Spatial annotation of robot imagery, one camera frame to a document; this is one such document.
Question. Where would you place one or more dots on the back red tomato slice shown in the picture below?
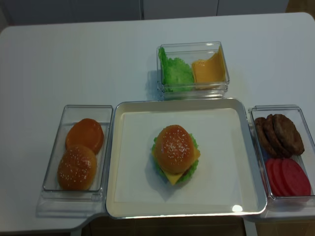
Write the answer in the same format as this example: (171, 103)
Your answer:
(268, 166)

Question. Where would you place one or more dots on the back brown meat patty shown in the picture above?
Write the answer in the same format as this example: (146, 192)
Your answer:
(259, 122)

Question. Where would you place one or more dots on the clear lettuce cheese container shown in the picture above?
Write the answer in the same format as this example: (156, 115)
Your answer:
(190, 52)

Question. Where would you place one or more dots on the silver metal tray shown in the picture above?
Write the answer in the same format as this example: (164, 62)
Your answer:
(227, 180)

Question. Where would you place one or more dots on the middle red tomato slice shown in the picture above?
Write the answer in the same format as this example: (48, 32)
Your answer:
(278, 178)

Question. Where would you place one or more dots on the green lettuce in container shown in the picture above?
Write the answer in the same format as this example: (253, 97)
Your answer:
(176, 73)

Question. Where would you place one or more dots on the plain bottom bun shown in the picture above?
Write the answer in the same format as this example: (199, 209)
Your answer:
(88, 133)

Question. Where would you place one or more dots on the sesame bun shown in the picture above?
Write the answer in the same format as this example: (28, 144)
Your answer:
(77, 168)
(174, 149)

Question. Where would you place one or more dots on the leaning cheese slice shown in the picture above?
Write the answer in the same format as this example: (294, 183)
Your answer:
(219, 57)

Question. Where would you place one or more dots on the clear bun container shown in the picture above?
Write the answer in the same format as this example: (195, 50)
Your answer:
(58, 203)

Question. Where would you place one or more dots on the brown meat patty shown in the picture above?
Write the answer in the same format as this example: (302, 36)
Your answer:
(287, 134)
(259, 122)
(273, 139)

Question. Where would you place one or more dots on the front red tomato slice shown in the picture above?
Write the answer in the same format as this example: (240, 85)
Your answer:
(294, 178)

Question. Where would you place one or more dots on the brown patty in burger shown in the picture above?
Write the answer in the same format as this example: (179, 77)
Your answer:
(186, 172)

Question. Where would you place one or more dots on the middle brown meat patty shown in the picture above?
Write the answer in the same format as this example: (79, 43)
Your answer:
(273, 139)

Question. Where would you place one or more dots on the lettuce leaf under burger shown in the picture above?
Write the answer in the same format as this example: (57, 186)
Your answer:
(194, 142)

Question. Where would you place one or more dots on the front brown meat patty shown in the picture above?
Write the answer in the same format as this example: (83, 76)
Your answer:
(287, 134)

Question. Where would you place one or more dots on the cheese slices stack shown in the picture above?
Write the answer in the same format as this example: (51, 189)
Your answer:
(208, 71)

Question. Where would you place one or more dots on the red tomato slice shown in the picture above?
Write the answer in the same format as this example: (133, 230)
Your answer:
(268, 166)
(294, 178)
(278, 178)

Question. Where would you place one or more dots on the cheese slice on burger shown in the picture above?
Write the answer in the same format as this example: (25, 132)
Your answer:
(174, 178)

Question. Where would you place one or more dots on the clear patty tomato container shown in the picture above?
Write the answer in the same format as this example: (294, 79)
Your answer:
(285, 208)

